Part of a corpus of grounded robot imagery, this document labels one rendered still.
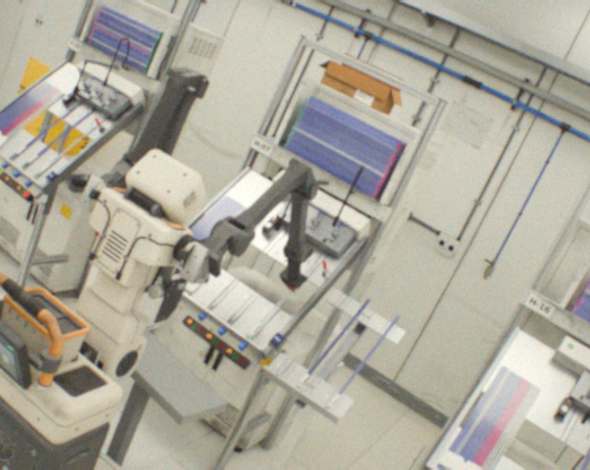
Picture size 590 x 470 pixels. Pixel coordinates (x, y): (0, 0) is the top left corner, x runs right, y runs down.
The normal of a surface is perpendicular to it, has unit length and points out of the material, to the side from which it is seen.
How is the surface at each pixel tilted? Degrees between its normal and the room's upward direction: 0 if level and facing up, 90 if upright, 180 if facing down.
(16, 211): 90
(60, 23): 90
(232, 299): 45
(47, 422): 90
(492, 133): 90
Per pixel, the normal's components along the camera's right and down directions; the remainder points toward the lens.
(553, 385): -0.03, -0.58
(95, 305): -0.36, -0.04
